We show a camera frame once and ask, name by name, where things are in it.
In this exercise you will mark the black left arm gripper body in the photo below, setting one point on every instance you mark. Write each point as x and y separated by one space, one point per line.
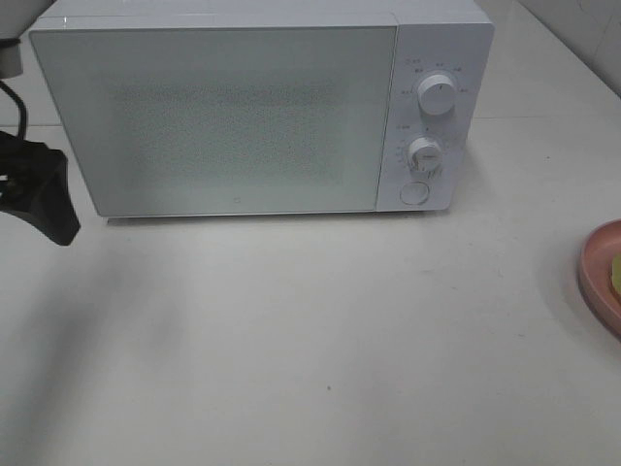
14 170

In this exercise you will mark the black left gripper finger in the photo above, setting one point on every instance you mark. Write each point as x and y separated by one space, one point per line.
42 195

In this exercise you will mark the white microwave door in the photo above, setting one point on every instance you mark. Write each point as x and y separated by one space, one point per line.
192 122

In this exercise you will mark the white round door button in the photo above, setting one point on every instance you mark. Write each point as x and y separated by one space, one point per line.
415 193

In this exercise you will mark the white microwave knob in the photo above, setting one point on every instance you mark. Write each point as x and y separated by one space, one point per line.
424 154
436 94

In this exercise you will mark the pink round plate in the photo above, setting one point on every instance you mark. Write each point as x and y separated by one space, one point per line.
593 272

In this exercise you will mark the sandwich with white bread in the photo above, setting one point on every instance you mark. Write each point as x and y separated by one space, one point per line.
615 275

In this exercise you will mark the white microwave oven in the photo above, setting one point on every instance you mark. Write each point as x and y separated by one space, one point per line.
454 37

